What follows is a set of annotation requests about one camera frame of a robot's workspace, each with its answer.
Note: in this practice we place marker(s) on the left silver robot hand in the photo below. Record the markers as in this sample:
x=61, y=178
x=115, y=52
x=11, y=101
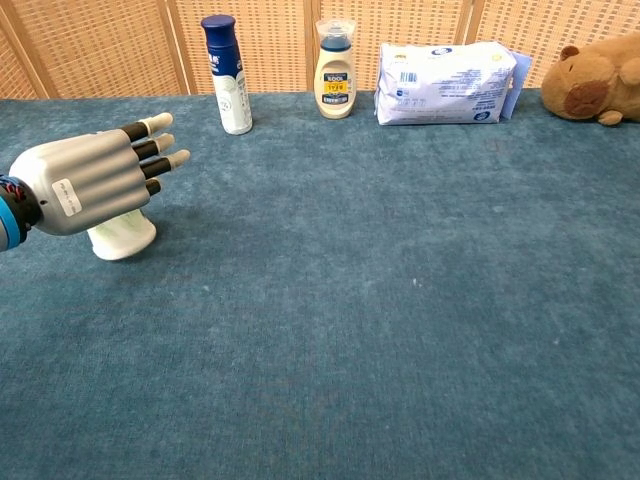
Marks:
x=90, y=185

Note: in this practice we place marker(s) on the blue-capped white bottle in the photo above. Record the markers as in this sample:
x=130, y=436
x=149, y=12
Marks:
x=230, y=85

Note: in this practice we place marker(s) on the clear-capped cream bottle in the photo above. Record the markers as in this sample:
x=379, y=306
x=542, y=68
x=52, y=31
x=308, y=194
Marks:
x=334, y=80

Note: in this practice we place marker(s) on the woven bamboo folding screen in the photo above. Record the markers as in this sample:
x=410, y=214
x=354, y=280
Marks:
x=280, y=45

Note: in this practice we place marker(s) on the blue table cloth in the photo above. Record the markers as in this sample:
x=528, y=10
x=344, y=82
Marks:
x=350, y=300

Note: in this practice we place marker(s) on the white tissue pack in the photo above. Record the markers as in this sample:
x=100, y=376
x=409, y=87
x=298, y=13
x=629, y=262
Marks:
x=445, y=85

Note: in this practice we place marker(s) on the brown capybara plush toy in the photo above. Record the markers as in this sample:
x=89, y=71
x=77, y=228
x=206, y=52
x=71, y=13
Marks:
x=595, y=80

